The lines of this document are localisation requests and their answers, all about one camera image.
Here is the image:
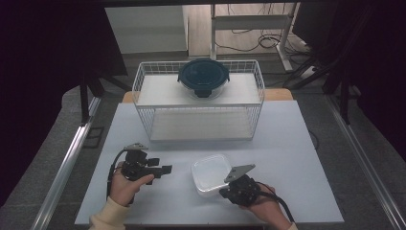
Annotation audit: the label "black floor cables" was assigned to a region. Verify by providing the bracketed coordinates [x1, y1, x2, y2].
[214, 3, 311, 55]

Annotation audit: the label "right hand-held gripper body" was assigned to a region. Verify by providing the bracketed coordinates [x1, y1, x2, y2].
[218, 163, 261, 207]

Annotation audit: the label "round dark lidded container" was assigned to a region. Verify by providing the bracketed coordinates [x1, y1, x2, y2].
[176, 57, 231, 100]

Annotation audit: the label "right hand-held gripper cable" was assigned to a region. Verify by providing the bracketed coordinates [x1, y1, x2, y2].
[254, 181, 297, 224]

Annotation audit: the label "black floor frame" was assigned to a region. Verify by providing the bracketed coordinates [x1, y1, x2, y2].
[82, 126, 106, 150]

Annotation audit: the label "black metal stand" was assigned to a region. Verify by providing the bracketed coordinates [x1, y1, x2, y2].
[283, 54, 352, 126]
[79, 72, 132, 127]

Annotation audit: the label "white wire shelf rack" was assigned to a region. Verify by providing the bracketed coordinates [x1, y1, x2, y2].
[131, 59, 266, 143]

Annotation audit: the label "white cabinet panel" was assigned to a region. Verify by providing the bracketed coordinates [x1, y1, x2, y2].
[103, 5, 190, 55]

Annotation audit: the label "black cable beside table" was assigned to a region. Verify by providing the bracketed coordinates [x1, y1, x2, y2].
[307, 128, 321, 151]

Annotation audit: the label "aluminium rail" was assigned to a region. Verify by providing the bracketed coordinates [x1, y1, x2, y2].
[325, 95, 406, 230]
[30, 95, 102, 230]

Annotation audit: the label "hand-held gripper cable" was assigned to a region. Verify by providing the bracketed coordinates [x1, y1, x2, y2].
[105, 148, 129, 205]
[254, 181, 297, 224]

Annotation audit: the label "left hand-held gripper cable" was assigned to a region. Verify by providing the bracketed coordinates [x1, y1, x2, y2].
[105, 148, 129, 205]

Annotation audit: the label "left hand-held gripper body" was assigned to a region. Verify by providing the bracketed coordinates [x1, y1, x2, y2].
[120, 142, 161, 187]

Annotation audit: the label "person's left hand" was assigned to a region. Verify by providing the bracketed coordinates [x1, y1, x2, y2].
[108, 160, 156, 208]

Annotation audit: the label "white power strip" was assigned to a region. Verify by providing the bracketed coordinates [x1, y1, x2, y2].
[299, 64, 318, 80]

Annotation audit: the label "white square container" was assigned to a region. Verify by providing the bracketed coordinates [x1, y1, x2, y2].
[190, 153, 234, 197]

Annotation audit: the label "white metal desk frame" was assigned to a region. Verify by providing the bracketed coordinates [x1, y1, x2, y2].
[209, 2, 302, 72]

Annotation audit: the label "person's right hand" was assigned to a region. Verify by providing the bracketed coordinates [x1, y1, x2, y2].
[238, 183, 293, 230]

